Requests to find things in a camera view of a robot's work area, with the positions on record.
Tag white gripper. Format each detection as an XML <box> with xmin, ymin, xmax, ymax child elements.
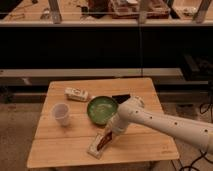
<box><xmin>105</xmin><ymin>116</ymin><xmax>128</xmax><ymax>135</ymax></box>

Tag green bowl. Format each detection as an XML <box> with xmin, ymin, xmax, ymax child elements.
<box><xmin>87</xmin><ymin>96</ymin><xmax>118</xmax><ymax>126</ymax></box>

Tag wooden workbench shelf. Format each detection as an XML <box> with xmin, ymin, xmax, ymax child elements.
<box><xmin>0</xmin><ymin>0</ymin><xmax>213</xmax><ymax>27</ymax></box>

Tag black cables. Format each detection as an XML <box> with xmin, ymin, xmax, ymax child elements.
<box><xmin>179</xmin><ymin>79</ymin><xmax>213</xmax><ymax>171</ymax></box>

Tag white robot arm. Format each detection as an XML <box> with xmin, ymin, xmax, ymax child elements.
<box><xmin>106</xmin><ymin>96</ymin><xmax>213</xmax><ymax>154</ymax></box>

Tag wooden table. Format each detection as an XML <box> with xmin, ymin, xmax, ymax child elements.
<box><xmin>26</xmin><ymin>77</ymin><xmax>180</xmax><ymax>169</ymax></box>

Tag translucent plastic cup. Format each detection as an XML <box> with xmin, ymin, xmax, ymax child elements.
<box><xmin>51</xmin><ymin>103</ymin><xmax>70</xmax><ymax>127</ymax></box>

